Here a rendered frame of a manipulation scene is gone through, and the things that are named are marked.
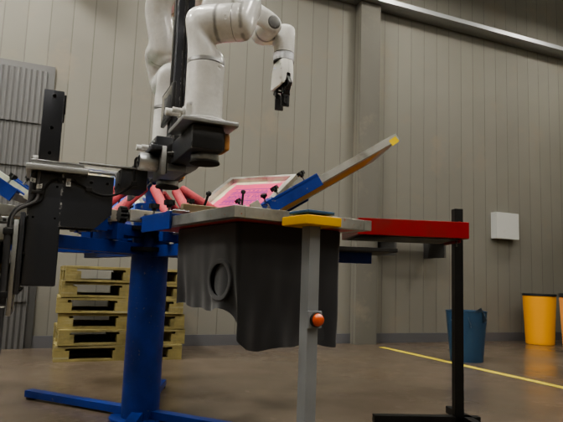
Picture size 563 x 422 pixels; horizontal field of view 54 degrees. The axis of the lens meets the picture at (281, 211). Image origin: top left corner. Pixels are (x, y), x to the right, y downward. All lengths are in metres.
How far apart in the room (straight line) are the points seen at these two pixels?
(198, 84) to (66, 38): 5.23
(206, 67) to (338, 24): 6.37
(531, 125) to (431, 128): 1.93
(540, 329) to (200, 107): 7.39
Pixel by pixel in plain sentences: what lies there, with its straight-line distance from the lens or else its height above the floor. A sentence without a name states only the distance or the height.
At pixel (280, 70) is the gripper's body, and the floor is 1.49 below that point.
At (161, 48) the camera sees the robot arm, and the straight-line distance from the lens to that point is 1.89.
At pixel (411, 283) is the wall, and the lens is 7.61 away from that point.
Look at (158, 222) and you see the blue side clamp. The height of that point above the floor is 0.97.
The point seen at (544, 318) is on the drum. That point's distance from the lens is 8.39.
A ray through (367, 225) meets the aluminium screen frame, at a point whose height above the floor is 0.97.
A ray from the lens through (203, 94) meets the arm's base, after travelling 1.39.
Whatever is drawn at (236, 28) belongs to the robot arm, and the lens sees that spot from 1.43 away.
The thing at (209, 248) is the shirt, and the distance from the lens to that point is 2.02.
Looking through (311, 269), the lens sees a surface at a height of 0.80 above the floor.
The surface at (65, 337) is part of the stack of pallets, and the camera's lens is 5.16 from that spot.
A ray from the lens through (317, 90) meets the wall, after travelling 7.24.
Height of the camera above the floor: 0.76
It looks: 7 degrees up
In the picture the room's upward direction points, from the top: 2 degrees clockwise
